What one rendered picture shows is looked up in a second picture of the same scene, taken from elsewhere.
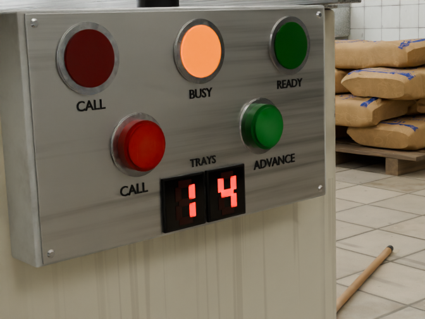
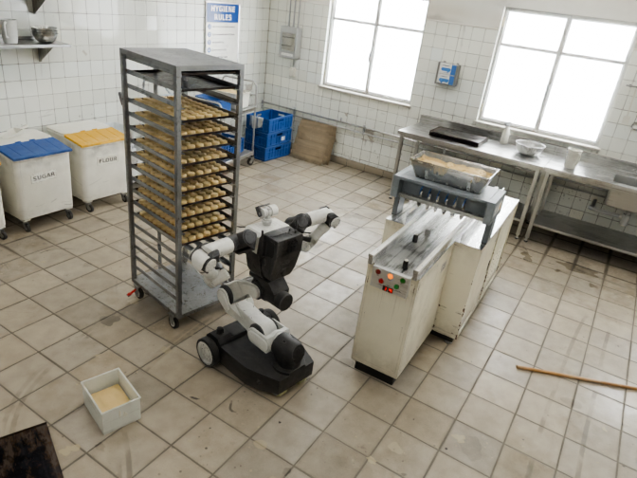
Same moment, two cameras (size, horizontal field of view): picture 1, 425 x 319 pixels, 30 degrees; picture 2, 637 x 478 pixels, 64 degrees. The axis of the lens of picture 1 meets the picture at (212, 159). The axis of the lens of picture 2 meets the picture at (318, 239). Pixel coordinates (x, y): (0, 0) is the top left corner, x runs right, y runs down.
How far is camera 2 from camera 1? 2.87 m
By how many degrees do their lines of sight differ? 66
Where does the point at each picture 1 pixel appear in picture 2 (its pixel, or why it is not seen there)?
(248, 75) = (396, 281)
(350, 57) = not seen: outside the picture
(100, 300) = (378, 292)
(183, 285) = (388, 297)
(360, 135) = not seen: outside the picture
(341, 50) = not seen: outside the picture
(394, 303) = (622, 399)
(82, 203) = (374, 282)
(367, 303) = (614, 392)
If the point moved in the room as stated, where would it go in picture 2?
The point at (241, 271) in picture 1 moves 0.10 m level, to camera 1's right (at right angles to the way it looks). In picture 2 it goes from (396, 300) to (404, 309)
